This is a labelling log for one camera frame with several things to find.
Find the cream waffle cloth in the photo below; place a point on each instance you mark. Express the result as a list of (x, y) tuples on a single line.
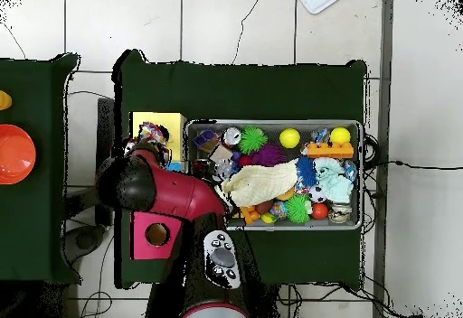
[(260, 184)]

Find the colourful dotted cloth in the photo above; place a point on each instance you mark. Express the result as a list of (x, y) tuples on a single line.
[(152, 132)]

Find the mint green cloth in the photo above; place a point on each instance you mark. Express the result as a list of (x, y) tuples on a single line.
[(332, 182)]

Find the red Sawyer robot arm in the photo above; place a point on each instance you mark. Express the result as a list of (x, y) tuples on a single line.
[(173, 191)]

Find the wooden box with three holes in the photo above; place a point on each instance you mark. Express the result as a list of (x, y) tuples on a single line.
[(175, 123)]

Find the silver mesh bin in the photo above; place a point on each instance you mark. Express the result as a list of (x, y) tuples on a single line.
[(289, 227)]

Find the green spiky ball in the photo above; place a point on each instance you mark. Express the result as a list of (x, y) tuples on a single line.
[(298, 208), (252, 140)]

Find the purple spiky ball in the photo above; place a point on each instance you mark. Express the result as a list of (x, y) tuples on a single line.
[(269, 155)]

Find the plain yellow ball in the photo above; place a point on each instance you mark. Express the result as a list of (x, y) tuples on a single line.
[(289, 138)]

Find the dark green table cloth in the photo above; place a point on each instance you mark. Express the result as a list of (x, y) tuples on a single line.
[(235, 90)]

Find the blue spiky ball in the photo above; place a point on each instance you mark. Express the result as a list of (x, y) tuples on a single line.
[(306, 171)]

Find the black and white soccer ball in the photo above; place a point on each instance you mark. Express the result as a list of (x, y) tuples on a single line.
[(317, 194)]

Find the orange toy brick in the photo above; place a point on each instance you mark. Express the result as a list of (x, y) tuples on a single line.
[(331, 150)]

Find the yellow smiley ball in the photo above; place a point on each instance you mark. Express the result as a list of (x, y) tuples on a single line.
[(340, 135)]

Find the white tray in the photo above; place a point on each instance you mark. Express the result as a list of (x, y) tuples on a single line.
[(318, 3)]

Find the neighbouring green cloth table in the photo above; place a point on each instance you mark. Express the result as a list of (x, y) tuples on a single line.
[(32, 170)]

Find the orange plastic bowl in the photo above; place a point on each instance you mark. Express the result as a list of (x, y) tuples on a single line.
[(14, 153)]

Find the yellow plastic toy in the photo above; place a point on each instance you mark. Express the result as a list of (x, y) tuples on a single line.
[(4, 100)]

